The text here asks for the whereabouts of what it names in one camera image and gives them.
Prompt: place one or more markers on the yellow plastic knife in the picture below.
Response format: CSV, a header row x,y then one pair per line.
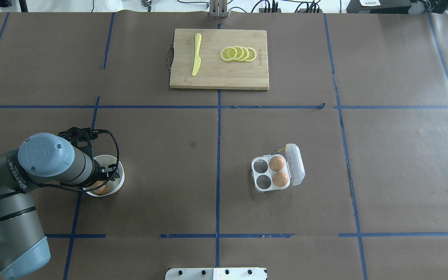
x,y
197,58

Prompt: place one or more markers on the brown egg from bowl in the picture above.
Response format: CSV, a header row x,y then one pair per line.
x,y
100,191

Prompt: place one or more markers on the white ceramic bowl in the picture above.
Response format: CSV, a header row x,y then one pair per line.
x,y
114,186

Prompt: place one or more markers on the brown egg in box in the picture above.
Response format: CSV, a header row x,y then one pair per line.
x,y
277,163
280,179

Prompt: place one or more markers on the clear plastic egg box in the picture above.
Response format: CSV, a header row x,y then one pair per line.
x,y
262,173

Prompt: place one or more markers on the yellow lemon slice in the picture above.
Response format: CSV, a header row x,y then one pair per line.
x,y
252,55
229,54
239,53
244,54

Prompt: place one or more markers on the aluminium frame post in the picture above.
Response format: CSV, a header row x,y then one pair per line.
x,y
218,9

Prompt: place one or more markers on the wooden cutting board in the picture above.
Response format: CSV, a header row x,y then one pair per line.
x,y
214,73

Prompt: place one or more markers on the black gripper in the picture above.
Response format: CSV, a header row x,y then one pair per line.
x,y
98,170

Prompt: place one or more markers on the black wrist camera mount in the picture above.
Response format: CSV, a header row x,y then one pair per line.
x,y
81,139

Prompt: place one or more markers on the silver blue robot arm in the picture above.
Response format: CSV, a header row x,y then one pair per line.
x,y
64,161

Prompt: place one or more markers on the black box device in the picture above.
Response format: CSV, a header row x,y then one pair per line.
x,y
378,7

